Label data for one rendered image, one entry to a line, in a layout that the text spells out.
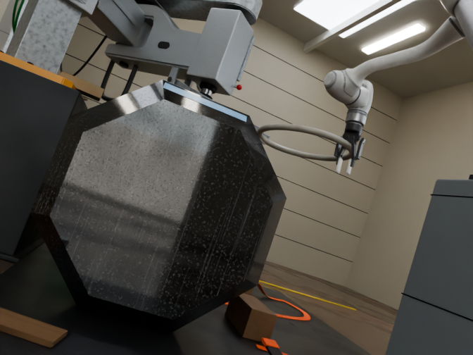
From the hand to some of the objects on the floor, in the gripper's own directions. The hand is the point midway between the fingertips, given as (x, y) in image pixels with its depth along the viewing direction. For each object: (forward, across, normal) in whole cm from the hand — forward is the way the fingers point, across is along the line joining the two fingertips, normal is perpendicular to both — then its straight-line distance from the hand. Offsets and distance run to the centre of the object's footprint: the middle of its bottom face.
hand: (344, 166), depth 184 cm
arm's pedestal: (+88, -67, +20) cm, 112 cm away
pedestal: (+74, +129, +96) cm, 177 cm away
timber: (+81, +22, +12) cm, 85 cm away
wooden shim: (+78, +21, +115) cm, 141 cm away
